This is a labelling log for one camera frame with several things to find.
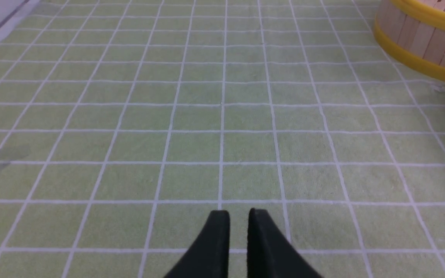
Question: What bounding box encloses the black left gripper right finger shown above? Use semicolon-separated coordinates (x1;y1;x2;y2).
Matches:
247;208;322;278

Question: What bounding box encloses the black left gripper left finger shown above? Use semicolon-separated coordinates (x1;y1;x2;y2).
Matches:
165;210;230;278

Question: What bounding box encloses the green checked tablecloth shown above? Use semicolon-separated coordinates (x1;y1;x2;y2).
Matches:
0;0;445;278

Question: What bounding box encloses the bamboo steamer basket yellow rim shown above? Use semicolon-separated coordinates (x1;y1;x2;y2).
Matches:
373;0;445;81

